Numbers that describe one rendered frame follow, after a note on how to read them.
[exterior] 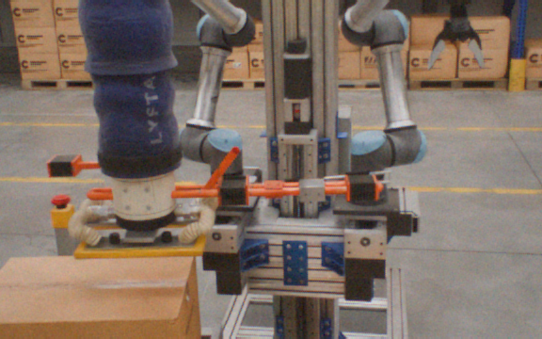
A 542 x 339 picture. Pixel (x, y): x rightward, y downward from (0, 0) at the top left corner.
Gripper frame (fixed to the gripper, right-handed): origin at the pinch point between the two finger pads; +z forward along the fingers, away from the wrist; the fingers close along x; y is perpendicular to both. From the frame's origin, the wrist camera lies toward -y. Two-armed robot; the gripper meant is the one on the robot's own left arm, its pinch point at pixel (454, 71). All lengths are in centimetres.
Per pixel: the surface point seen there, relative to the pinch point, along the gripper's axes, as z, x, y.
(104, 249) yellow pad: 38, 92, -49
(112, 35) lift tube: -17, 85, -46
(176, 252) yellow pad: 39, 73, -47
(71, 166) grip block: 26, 116, -16
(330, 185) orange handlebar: 27, 34, -26
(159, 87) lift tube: -3, 77, -39
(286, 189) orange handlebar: 26, 46, -31
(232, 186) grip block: 26, 61, -33
